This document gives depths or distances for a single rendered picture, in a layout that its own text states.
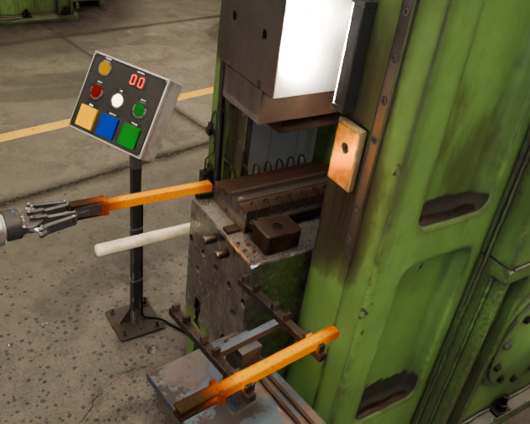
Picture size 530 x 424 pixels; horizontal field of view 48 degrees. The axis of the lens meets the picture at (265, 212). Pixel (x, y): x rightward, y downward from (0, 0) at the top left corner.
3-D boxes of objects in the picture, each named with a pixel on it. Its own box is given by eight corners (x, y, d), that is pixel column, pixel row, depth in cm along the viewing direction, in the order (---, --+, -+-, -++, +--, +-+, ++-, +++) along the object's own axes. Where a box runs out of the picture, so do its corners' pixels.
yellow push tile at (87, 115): (90, 130, 205) (97, 110, 204) (74, 123, 208) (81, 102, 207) (93, 131, 207) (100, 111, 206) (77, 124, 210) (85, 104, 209)
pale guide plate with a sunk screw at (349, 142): (347, 193, 151) (361, 132, 141) (325, 176, 157) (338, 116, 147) (353, 191, 152) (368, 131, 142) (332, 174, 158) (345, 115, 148)
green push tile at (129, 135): (133, 151, 197) (140, 129, 196) (116, 143, 200) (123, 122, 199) (136, 151, 199) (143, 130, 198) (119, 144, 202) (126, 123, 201)
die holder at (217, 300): (235, 376, 189) (251, 267, 164) (184, 300, 215) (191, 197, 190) (369, 323, 217) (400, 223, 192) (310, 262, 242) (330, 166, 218)
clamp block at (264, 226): (265, 257, 169) (268, 238, 165) (250, 240, 175) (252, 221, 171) (299, 246, 175) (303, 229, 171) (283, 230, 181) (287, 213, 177)
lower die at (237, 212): (244, 233, 177) (246, 209, 172) (213, 198, 191) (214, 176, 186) (352, 204, 198) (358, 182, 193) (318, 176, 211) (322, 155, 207)
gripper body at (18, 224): (1, 230, 147) (39, 220, 152) (9, 249, 142) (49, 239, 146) (-3, 204, 143) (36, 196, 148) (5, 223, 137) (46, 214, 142)
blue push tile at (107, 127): (110, 140, 201) (118, 119, 200) (94, 133, 204) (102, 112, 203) (114, 141, 203) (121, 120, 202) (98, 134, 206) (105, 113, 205)
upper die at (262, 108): (257, 124, 158) (262, 91, 152) (222, 95, 171) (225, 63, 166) (377, 106, 178) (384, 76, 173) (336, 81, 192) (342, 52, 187)
